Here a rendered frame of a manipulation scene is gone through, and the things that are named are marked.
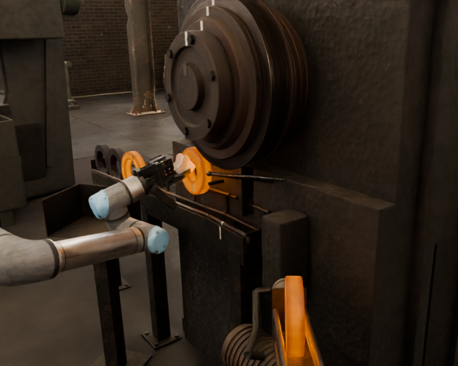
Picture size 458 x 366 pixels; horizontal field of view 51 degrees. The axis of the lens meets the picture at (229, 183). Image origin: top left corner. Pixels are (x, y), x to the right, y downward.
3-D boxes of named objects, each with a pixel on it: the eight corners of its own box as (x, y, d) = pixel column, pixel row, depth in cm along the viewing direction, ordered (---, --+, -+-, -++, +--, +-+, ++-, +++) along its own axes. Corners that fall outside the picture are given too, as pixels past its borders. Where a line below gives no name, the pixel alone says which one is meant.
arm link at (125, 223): (132, 255, 141) (121, 225, 136) (109, 245, 148) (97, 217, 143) (151, 240, 146) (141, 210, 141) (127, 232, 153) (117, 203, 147)
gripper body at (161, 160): (173, 157, 145) (139, 173, 140) (182, 181, 148) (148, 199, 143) (162, 152, 151) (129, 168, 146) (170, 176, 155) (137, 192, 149)
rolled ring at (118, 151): (119, 148, 204) (126, 147, 206) (105, 147, 220) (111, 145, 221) (125, 190, 208) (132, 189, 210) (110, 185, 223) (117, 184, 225)
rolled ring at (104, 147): (105, 145, 219) (111, 144, 221) (91, 143, 234) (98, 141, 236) (110, 184, 223) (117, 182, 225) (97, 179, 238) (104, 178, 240)
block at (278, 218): (290, 285, 134) (291, 205, 127) (310, 297, 128) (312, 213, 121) (260, 297, 129) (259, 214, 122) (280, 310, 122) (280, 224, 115)
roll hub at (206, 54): (182, 130, 141) (176, 32, 133) (235, 146, 119) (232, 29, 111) (165, 133, 139) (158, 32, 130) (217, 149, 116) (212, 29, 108)
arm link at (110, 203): (93, 216, 143) (83, 193, 139) (125, 200, 148) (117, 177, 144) (103, 226, 137) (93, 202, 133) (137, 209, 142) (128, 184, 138)
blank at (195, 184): (186, 145, 161) (177, 146, 159) (210, 147, 148) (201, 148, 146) (190, 190, 164) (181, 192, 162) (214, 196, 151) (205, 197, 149)
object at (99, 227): (99, 344, 202) (78, 183, 181) (154, 356, 193) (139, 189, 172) (68, 375, 184) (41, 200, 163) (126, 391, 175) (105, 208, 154)
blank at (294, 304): (301, 355, 99) (285, 355, 99) (299, 279, 104) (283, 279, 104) (306, 359, 84) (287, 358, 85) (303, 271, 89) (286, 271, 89)
